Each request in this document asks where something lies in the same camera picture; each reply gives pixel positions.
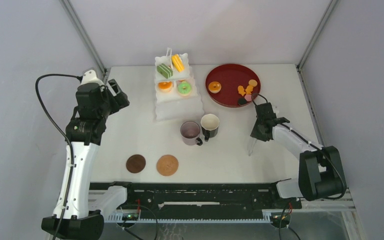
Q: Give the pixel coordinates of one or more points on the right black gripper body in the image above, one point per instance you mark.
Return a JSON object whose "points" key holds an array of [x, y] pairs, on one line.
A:
{"points": [[257, 131]]}

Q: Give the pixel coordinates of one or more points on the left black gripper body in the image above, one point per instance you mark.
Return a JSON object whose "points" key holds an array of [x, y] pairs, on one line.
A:
{"points": [[113, 104]]}

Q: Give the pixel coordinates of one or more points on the metal tongs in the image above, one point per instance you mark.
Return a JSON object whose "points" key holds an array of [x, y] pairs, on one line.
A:
{"points": [[250, 145]]}

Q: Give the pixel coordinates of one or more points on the red round tray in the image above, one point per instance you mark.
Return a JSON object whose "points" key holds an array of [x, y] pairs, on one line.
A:
{"points": [[231, 76]]}

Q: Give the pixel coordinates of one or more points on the orange round tart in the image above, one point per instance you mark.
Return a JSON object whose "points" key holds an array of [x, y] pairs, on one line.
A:
{"points": [[165, 87]]}

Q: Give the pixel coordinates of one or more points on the black mug white inside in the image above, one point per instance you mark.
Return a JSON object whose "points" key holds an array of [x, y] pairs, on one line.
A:
{"points": [[209, 125]]}

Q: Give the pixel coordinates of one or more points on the green striped cake slice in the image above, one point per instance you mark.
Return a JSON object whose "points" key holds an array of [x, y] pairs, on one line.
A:
{"points": [[164, 70]]}

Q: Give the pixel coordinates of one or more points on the white tiered dessert stand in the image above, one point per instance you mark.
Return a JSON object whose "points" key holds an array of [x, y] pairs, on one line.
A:
{"points": [[171, 105]]}

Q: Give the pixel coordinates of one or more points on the green donut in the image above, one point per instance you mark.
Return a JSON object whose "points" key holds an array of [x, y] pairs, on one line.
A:
{"points": [[184, 88]]}

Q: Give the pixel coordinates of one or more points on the yellow cake slice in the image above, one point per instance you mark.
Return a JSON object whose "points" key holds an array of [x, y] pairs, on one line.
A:
{"points": [[177, 63]]}

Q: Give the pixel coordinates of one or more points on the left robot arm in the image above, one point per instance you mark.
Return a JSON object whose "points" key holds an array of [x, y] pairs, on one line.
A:
{"points": [[72, 219]]}

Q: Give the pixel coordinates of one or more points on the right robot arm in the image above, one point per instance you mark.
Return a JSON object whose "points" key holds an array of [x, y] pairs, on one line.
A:
{"points": [[320, 170]]}

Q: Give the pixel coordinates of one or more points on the pink macaron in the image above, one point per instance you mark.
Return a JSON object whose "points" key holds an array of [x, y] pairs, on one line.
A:
{"points": [[248, 97]]}

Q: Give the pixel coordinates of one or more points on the black cookie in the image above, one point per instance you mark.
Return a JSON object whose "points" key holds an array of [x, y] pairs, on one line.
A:
{"points": [[242, 101]]}

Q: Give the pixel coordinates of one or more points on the tan macaron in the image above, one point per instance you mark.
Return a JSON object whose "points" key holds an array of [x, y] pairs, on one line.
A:
{"points": [[252, 82]]}

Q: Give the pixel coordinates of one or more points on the orange cream cupcake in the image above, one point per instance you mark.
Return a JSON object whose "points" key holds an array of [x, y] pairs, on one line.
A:
{"points": [[214, 87]]}

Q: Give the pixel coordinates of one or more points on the dark brown coaster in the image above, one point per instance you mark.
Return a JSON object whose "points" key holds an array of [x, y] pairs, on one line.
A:
{"points": [[135, 163]]}

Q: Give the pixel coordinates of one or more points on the light brown coaster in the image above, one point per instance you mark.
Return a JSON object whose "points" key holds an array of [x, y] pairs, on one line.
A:
{"points": [[167, 165]]}

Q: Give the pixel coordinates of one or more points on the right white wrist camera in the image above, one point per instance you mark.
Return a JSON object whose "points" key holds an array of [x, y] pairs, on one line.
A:
{"points": [[275, 109]]}

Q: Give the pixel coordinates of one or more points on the purple mug black handle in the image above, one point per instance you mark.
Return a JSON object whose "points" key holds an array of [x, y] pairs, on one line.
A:
{"points": [[190, 132]]}

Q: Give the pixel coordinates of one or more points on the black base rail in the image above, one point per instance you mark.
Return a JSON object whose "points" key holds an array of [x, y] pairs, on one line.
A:
{"points": [[205, 200]]}

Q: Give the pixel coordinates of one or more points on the white cable duct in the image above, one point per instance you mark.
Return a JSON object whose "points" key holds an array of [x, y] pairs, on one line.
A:
{"points": [[148, 218]]}

